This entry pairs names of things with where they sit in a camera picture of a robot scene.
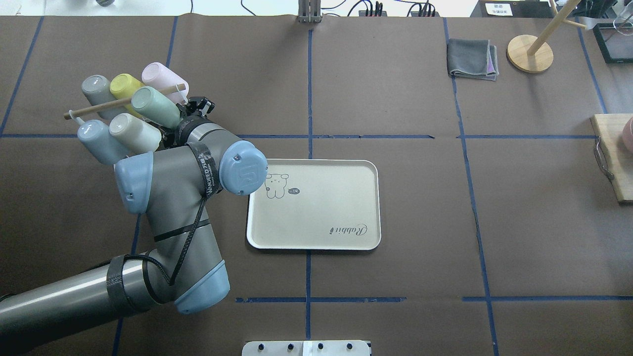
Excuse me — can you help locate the yellow cup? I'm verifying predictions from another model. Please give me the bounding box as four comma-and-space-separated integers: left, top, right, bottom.
109, 74, 144, 99

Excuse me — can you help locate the wooden cutting board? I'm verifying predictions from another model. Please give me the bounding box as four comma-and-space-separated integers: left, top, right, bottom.
590, 113, 633, 205

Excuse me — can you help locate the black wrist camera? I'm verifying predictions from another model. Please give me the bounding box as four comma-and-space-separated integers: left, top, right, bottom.
185, 96, 215, 117

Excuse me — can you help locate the blue cup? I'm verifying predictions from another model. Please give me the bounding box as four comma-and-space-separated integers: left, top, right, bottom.
77, 120, 129, 165

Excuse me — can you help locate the pink bowl with ice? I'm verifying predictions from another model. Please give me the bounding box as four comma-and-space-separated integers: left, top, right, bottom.
621, 117, 633, 154

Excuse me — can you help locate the green cup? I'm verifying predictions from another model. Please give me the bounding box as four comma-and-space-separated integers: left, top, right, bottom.
131, 86, 181, 130

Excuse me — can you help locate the cream rabbit tray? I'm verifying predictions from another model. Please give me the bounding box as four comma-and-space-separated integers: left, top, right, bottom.
246, 159, 381, 251

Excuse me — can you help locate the white wire cup rack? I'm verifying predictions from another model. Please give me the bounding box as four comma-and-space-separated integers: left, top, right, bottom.
64, 97, 162, 155

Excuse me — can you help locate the black rectangular box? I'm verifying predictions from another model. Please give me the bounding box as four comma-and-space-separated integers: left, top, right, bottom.
470, 0, 554, 18

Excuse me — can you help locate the aluminium frame post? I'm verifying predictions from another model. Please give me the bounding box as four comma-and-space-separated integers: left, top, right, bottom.
298, 0, 323, 23

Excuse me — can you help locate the wooden rack handle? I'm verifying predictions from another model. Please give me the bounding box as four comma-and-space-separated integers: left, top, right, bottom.
63, 83, 187, 120

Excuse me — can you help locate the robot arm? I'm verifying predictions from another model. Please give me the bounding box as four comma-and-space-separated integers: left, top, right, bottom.
0, 114, 268, 356

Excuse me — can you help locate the folded grey cloth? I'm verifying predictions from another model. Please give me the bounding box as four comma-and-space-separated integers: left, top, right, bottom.
446, 38, 499, 81

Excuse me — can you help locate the pink cup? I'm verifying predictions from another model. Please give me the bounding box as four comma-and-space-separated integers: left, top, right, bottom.
141, 62, 189, 104

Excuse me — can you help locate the grey cup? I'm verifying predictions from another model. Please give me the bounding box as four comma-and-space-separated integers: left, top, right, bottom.
81, 75, 127, 120

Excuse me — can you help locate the wooden mug tree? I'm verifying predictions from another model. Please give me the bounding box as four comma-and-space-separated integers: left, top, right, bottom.
506, 0, 586, 74

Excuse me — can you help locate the white cup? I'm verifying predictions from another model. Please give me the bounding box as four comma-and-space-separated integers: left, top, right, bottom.
109, 113, 162, 155

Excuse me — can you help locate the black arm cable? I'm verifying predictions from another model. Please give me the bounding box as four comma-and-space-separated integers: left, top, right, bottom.
121, 143, 213, 304

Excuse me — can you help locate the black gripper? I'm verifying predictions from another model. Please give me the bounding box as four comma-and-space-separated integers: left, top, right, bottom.
161, 114, 208, 149

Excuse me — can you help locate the electronics board with wires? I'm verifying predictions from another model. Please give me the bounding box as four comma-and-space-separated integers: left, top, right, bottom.
348, 0, 441, 18

